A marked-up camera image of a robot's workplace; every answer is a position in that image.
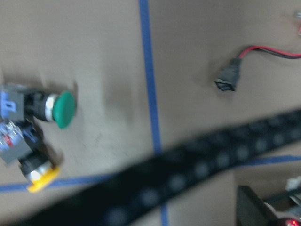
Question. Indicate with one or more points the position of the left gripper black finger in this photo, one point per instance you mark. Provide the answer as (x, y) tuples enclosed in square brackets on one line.
[(252, 211)]

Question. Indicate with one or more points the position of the yellow push button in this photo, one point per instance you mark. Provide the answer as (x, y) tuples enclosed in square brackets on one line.
[(20, 141)]

